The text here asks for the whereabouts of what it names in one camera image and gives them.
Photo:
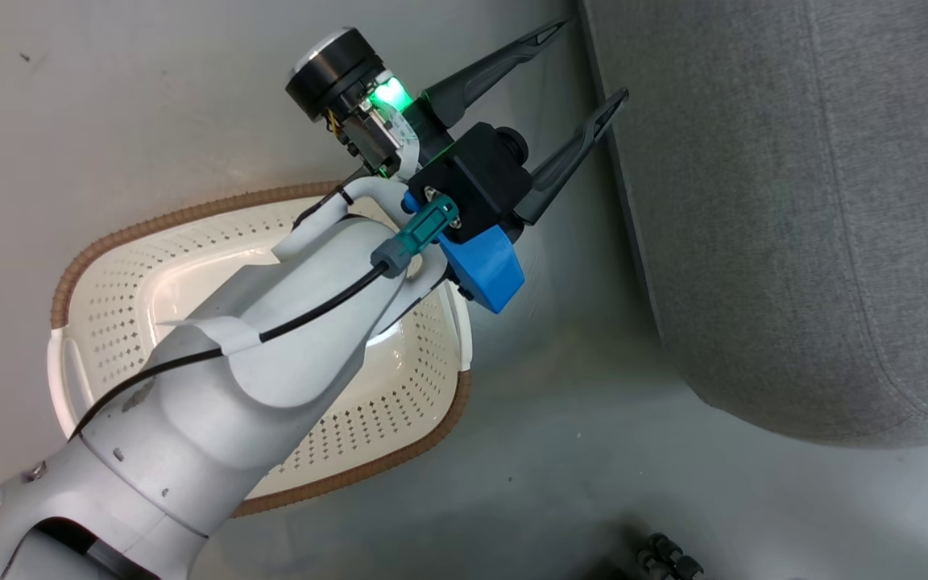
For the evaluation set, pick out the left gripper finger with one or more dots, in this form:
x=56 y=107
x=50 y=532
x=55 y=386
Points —
x=565 y=161

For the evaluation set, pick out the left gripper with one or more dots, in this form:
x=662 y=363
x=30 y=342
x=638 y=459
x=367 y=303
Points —
x=335 y=72

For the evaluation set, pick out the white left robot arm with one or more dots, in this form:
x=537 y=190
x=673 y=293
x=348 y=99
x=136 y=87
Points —
x=230 y=403

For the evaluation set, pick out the cream perforated laundry basket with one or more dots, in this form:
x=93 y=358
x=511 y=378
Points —
x=150 y=274

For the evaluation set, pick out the grey fabric sofa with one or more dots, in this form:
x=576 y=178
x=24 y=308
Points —
x=794 y=201

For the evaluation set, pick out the white paper tape label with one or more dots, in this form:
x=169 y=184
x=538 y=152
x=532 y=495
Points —
x=218 y=332

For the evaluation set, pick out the black ribbed robot part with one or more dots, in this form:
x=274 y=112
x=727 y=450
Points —
x=665 y=557

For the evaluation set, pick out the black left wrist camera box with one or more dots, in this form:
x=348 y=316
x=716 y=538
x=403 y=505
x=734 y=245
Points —
x=472 y=173

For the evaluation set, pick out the blue left camera mount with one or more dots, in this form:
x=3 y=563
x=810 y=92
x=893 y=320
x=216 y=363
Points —
x=488 y=270

